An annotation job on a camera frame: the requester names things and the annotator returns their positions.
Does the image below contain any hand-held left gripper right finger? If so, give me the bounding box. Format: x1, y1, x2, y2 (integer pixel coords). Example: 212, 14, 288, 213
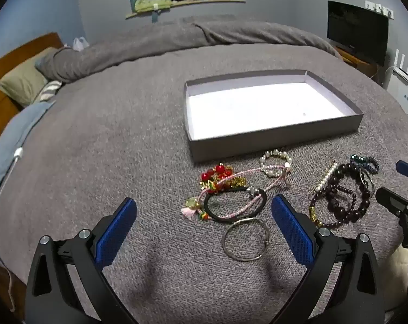
271, 194, 385, 324

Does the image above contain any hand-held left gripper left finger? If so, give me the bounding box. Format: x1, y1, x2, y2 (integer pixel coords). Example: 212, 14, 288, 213
24, 197, 138, 324

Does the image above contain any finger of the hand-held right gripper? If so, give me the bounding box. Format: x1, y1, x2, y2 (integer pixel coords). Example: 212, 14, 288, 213
395, 160, 408, 183
376, 187, 408, 217

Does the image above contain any large brown bead bracelet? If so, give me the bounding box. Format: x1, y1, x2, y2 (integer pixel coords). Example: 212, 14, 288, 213
327, 163, 373, 223

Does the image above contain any dark blue bead bracelet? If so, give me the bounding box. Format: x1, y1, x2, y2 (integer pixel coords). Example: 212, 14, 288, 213
350, 154, 379, 174

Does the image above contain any thin silver bangle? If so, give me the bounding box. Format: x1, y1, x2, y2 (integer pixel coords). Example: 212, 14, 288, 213
359, 169, 377, 193

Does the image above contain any black hair tie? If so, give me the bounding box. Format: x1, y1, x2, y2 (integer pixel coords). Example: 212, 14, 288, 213
203, 185, 267, 224

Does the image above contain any pearl hair clip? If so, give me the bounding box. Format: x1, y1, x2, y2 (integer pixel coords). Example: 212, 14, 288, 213
310, 160, 339, 194

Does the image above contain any thick silver bangle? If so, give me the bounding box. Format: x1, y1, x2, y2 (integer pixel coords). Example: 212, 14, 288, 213
223, 218, 269, 261

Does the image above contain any pearl bead bracelet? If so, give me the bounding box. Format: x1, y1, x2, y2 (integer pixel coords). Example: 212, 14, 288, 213
260, 148, 292, 178

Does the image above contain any pink cord bracelet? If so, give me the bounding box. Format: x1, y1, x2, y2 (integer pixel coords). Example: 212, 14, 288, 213
182, 164, 292, 221

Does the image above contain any red bead gold hair clip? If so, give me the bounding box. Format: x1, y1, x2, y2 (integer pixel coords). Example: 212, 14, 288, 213
200, 164, 247, 193

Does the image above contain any shallow grey cardboard box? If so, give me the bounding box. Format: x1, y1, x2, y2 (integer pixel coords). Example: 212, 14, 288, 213
184, 69, 364, 163

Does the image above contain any white appliance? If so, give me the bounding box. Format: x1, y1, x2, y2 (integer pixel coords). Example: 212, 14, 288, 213
383, 67, 408, 113

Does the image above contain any grey bedspread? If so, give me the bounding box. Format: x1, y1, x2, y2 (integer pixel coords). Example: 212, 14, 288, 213
0, 45, 408, 314

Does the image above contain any wooden screen stand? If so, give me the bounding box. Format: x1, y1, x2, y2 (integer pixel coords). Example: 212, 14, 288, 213
336, 45, 380, 75

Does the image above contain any blue sheet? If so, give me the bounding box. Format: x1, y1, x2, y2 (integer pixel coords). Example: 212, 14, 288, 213
0, 100, 56, 210

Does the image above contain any black flat screen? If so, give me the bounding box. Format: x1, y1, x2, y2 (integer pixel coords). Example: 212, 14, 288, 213
327, 1, 389, 67

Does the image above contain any striped pillow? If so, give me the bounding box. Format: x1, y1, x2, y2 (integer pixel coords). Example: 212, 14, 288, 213
33, 80, 63, 103

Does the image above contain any olive pillow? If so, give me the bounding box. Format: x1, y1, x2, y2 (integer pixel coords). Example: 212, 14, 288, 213
0, 47, 58, 107

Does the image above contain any grey folded duvet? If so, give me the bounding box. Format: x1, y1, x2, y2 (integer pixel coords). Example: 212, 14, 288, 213
35, 15, 343, 83

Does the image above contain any wooden headboard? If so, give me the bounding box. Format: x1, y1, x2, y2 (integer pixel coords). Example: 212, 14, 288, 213
0, 33, 63, 156

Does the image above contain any green cloth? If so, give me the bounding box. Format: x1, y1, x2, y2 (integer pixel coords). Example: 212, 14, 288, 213
134, 0, 173, 12

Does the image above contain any wooden window shelf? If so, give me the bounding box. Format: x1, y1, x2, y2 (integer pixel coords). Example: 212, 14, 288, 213
125, 0, 246, 20

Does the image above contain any white charging cable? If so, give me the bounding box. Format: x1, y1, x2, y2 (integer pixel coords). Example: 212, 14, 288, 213
0, 147, 24, 313

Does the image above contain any white wall hook rack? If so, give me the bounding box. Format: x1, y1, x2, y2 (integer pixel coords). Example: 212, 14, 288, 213
365, 2, 395, 18

